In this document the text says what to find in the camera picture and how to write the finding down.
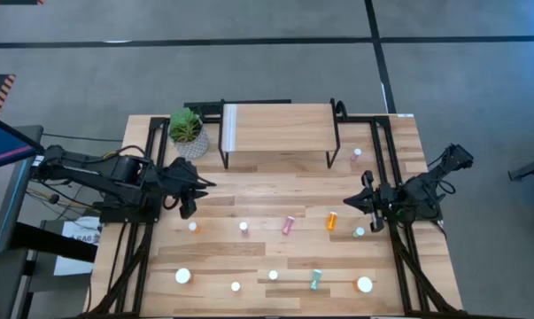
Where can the blue screen monitor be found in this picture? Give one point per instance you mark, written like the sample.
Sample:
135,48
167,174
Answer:
5,142

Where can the pink medicine bottle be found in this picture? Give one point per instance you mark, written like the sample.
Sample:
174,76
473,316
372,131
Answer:
243,227
288,225
356,153

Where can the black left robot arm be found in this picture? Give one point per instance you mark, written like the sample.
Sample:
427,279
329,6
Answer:
125,170

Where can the small orange medicine bottle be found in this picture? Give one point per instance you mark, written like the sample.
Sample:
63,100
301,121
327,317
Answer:
235,286
332,221
193,227

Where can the green medicine bottle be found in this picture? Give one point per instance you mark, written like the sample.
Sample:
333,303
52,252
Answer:
273,275
359,231
315,279

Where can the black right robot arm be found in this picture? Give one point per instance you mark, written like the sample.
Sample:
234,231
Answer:
426,184

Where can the green plant in patterned pot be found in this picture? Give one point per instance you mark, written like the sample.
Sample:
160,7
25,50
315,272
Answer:
191,142

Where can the grey metal stand leg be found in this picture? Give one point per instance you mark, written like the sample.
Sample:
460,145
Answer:
532,168

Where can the wooden shelf with black legs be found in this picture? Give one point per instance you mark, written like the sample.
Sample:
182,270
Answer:
280,128

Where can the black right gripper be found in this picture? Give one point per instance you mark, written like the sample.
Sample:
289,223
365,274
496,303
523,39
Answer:
386,197

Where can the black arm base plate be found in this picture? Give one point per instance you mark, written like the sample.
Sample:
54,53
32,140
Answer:
408,216
116,216

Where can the small white table sticker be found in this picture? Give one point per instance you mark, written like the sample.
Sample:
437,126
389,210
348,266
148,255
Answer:
406,115

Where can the large orange medicine bottle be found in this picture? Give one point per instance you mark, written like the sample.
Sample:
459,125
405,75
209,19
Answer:
364,284
183,275

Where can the black cart beam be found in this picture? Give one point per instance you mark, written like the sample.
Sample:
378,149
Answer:
49,241

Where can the black aluminium table frame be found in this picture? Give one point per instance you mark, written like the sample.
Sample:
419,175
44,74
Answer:
153,137

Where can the white paper sheet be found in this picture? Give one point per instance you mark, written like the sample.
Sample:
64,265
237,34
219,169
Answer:
76,228

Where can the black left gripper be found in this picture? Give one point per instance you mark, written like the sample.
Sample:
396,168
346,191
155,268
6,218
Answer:
182,181

